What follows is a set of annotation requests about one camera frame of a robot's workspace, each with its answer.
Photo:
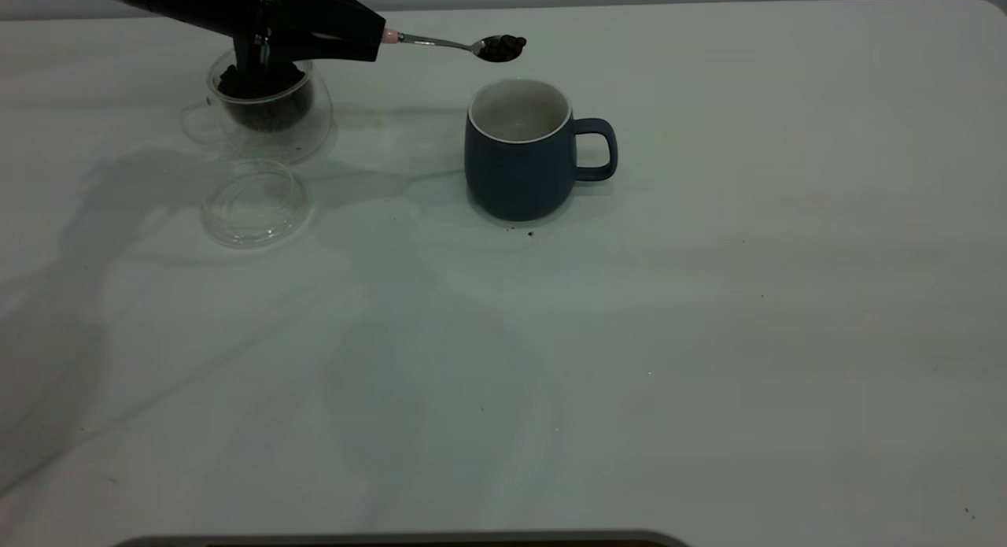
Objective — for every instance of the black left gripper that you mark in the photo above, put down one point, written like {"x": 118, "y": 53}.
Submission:
{"x": 263, "y": 16}

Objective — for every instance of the small scooped coffee bean heap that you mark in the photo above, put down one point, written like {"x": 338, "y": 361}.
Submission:
{"x": 503, "y": 47}

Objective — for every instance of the dark blue-grey ceramic mug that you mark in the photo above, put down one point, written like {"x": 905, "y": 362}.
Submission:
{"x": 515, "y": 177}

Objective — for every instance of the coffee beans in glass cup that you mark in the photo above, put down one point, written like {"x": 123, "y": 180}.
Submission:
{"x": 271, "y": 106}

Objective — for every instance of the double-walled glass cup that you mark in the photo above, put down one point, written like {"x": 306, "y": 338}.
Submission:
{"x": 311, "y": 134}

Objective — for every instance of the round clear glass lid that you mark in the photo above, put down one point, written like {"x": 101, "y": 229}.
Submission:
{"x": 256, "y": 216}

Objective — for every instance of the coffee crumbs on table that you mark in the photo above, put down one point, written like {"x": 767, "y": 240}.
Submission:
{"x": 530, "y": 234}

